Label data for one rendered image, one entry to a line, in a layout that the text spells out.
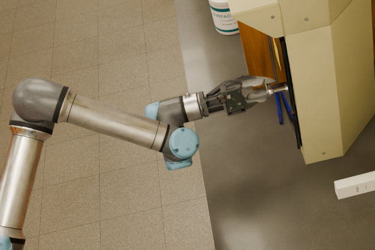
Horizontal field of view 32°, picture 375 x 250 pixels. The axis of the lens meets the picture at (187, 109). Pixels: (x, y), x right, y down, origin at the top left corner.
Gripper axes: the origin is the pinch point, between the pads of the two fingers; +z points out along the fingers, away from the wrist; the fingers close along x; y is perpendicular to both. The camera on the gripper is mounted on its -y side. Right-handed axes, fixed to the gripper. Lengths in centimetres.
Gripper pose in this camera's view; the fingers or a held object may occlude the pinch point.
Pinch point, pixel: (271, 85)
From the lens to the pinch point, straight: 184.4
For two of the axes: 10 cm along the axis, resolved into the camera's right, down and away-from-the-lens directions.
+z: 9.7, -2.4, -0.7
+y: 0.0, 2.9, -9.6
